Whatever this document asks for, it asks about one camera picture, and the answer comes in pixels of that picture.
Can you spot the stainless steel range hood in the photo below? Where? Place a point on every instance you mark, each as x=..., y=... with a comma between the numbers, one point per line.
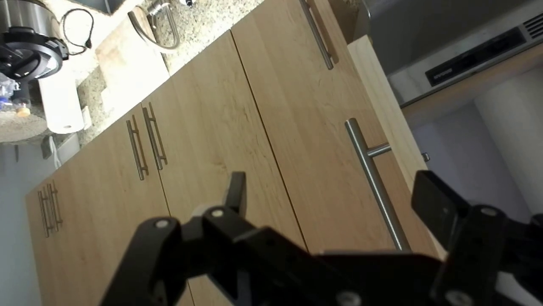
x=427, y=44

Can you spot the white paper towel roll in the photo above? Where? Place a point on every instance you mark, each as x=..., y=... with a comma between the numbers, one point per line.
x=61, y=104

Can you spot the wooden overhead cabinet door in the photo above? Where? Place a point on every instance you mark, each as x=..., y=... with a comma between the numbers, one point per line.
x=314, y=107

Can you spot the silver black pressure cooker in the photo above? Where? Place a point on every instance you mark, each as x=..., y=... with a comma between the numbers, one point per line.
x=30, y=44

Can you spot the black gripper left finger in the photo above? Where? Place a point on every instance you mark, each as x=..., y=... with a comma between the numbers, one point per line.
x=236, y=192

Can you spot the silver cabinet door handle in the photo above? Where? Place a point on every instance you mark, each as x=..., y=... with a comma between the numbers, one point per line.
x=366, y=160

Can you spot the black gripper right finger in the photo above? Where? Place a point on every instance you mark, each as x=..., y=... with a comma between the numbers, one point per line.
x=437, y=206

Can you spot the silver kitchen faucet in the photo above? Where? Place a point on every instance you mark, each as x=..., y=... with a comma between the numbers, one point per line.
x=157, y=9

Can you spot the tall wooden cabinet door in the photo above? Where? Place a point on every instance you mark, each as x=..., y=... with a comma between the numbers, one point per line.
x=207, y=126

